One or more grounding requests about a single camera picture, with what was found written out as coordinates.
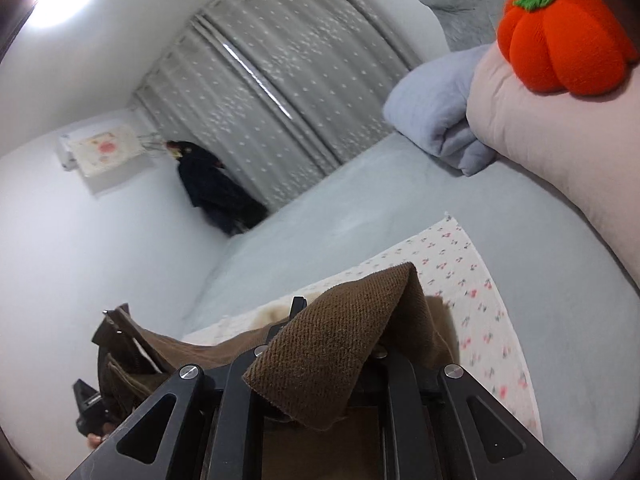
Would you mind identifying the brown corduroy coat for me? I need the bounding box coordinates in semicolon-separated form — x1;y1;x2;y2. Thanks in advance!
92;263;459;479

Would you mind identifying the left hand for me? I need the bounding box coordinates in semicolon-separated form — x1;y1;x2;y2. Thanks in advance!
87;434;105;450

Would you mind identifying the dark hanging garment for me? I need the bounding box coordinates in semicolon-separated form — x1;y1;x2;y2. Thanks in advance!
165;141;268;236

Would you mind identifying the cherry print white sheet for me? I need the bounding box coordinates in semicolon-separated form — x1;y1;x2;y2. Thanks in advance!
182;216;544;440

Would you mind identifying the grey dotted curtain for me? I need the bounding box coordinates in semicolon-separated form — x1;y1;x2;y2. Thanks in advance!
132;0;418;210

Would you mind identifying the light blue folded blanket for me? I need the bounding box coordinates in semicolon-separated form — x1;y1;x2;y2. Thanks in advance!
383;44;495;177

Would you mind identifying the grey bed sheet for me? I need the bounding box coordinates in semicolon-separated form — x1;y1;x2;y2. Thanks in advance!
184;134;639;479

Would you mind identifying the pink pillow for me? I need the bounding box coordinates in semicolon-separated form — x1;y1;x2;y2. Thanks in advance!
466;46;639;278

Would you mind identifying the orange pumpkin plush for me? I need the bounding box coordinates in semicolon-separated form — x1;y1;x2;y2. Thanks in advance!
497;0;639;96

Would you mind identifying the white wall air conditioner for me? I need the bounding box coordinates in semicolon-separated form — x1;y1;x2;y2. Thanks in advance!
58;125;145;178

